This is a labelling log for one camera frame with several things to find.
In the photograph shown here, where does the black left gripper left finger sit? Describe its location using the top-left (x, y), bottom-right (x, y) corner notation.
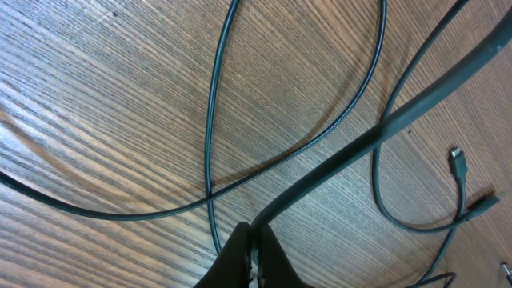
top-left (194, 222), bottom-right (251, 288)

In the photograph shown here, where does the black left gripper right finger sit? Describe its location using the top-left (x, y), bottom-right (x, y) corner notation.
top-left (258, 226), bottom-right (309, 288)

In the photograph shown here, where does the thin black cable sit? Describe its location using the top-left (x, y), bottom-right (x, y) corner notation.
top-left (0, 0), bottom-right (512, 288)

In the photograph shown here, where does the thick black USB cable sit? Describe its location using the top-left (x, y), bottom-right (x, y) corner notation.
top-left (250, 7), bottom-right (512, 231)

